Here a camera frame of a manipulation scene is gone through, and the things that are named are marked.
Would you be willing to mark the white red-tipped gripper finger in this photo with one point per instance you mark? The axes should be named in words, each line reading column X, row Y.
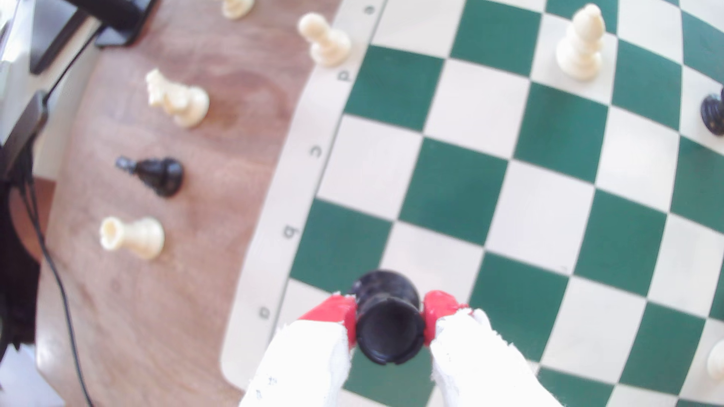
column 481, row 367
column 305, row 362

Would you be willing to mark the black chess rook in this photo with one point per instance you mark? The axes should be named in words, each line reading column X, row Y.
column 390, row 333

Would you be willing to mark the green and white chess mat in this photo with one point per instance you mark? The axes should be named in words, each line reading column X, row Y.
column 452, row 192

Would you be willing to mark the white chess rook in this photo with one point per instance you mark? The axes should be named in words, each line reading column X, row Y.
column 138, row 237

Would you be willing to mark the black chess pawn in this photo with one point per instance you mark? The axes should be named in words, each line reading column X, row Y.
column 161, row 175

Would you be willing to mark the white chess pawn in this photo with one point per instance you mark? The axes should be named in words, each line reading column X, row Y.
column 718, row 360
column 328, row 45

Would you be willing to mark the white chess knight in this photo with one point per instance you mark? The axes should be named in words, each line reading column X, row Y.
column 184, row 104

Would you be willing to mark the white chess bishop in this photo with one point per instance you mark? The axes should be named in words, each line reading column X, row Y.
column 581, row 48

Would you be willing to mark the black chess bishop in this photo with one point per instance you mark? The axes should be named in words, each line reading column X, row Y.
column 715, row 113

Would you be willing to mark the white chess piece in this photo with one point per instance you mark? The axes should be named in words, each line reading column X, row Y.
column 237, row 7

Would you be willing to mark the black stand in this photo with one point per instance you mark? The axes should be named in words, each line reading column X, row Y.
column 116, row 14

